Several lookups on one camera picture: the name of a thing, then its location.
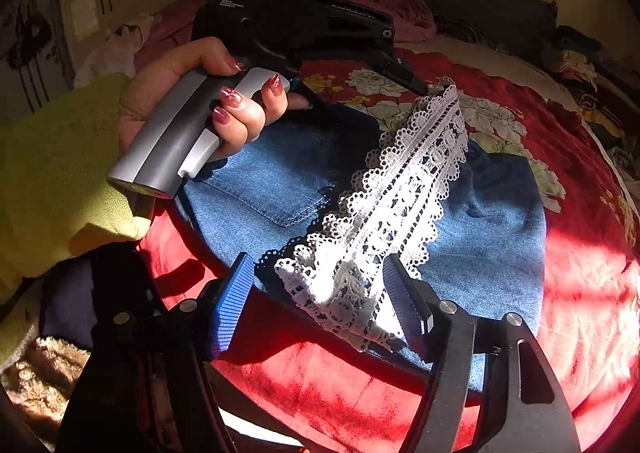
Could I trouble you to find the yellow-green sleeve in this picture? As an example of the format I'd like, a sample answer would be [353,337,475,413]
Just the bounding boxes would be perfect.
[1,74,151,361]

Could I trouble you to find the blue denim lace-trimmed pants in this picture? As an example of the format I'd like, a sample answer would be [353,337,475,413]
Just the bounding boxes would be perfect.
[176,81,546,369]

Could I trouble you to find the pink bedsheet pile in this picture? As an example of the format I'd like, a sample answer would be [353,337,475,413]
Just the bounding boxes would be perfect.
[134,0,437,72]

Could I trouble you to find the left hand red nails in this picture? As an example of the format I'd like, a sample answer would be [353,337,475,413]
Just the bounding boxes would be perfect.
[118,37,309,161]

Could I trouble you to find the stack of folded clothes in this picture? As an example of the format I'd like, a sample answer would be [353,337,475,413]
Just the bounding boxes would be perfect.
[541,25,639,156]

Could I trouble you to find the red floral blanket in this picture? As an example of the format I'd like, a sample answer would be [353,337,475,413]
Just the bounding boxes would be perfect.
[136,45,640,453]

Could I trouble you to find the white pink checked cloth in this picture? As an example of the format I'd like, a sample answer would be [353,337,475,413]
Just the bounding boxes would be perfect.
[74,14,155,89]

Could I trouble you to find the white door with bags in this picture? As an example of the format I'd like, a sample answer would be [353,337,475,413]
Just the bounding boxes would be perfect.
[1,0,74,127]

